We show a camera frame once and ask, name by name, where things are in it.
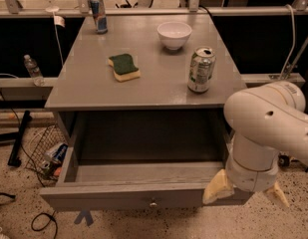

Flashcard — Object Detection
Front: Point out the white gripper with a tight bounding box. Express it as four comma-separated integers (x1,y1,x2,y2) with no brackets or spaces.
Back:
202,156,290,208

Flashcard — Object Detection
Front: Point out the grey top drawer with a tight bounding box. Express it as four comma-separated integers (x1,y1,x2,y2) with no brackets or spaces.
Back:
39,112,254,213

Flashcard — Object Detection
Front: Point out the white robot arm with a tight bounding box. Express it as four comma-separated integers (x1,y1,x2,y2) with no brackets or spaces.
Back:
202,81,308,207

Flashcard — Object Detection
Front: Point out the black wheeled cart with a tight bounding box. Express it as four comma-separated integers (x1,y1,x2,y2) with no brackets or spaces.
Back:
278,153,308,172

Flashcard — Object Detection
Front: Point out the green silver soda can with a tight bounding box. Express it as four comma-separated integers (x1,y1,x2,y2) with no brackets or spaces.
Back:
187,47,216,93

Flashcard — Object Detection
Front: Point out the grey wooden cabinet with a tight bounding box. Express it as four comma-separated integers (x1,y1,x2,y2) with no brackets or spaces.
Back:
44,14,247,161

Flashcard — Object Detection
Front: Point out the white bowl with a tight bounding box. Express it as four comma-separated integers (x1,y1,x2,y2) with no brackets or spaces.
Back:
156,21,192,50

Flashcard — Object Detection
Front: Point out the green yellow sponge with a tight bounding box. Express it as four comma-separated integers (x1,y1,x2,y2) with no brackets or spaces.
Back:
108,54,141,82

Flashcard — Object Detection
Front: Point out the blue white snack bag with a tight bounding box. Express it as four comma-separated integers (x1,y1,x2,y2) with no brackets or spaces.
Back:
43,142,68,164

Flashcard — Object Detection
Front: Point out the black metal bar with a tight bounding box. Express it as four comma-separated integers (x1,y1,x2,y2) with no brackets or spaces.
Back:
8,111,31,167

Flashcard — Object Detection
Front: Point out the blue silver energy drink can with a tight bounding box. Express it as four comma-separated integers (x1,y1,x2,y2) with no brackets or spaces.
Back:
90,0,108,34

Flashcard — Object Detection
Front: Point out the clear plastic water bottle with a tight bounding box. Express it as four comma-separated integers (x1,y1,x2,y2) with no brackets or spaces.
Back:
24,55,44,87

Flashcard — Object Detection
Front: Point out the white hanging cable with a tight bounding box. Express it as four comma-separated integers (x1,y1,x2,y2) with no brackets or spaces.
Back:
278,3,297,81

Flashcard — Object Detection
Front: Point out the black floor cable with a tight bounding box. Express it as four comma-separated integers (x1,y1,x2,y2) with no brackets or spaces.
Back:
30,212,59,239

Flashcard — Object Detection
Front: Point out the wire mesh basket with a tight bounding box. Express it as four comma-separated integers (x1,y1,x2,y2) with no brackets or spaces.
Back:
26,125,68,181

